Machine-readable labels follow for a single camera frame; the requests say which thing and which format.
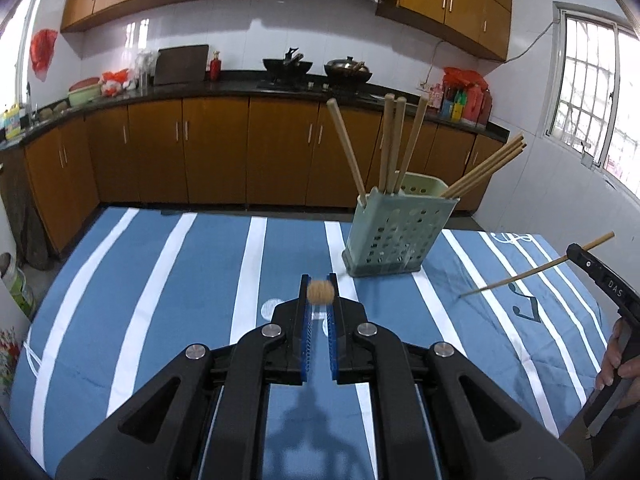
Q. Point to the kitchen faucet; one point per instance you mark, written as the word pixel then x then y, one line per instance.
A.
pixel 31 105

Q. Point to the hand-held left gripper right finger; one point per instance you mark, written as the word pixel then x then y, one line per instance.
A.
pixel 332 340

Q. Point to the window with grille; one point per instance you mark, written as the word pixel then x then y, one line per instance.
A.
pixel 595 85

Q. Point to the yellow detergent bottle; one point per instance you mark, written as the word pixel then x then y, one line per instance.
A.
pixel 12 120

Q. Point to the colourful condiment bottles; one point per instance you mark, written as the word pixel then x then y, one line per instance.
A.
pixel 452 105

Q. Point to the red bottle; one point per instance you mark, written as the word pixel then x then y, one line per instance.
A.
pixel 215 66

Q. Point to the red canisters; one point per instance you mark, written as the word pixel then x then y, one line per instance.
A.
pixel 477 105

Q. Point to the floral printed item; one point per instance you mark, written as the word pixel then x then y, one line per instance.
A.
pixel 7 360

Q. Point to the red and white plastic bag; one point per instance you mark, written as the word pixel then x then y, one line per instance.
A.
pixel 115 82

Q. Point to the green perforated utensil holder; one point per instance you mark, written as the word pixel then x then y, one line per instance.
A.
pixel 400 240

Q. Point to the brown lower kitchen cabinets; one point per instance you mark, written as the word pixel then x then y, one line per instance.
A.
pixel 215 150

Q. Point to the wooden chopstick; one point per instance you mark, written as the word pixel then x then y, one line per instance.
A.
pixel 500 150
pixel 346 145
pixel 500 160
pixel 500 166
pixel 413 140
pixel 320 292
pixel 525 270
pixel 398 140
pixel 387 140

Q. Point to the gas stove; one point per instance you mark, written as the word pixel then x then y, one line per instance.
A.
pixel 280 85

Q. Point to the person's right hand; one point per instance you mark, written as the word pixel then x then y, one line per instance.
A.
pixel 610 355

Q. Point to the black kitchen countertop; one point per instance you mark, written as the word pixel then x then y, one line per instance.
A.
pixel 235 89

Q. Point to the black wok with lid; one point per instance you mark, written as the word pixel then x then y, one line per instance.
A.
pixel 347 71

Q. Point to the dark cloth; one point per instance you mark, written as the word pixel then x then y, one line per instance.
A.
pixel 20 210

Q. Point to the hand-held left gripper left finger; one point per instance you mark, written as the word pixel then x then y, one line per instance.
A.
pixel 303 320

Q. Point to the glass cups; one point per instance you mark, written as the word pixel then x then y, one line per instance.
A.
pixel 142 70

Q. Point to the green basin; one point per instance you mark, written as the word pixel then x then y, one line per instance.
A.
pixel 84 95

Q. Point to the blue striped tablecloth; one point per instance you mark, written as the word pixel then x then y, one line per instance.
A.
pixel 150 285

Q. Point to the dark cutting board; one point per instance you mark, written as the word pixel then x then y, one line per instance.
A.
pixel 180 65

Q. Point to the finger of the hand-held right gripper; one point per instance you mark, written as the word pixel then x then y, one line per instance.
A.
pixel 580 255

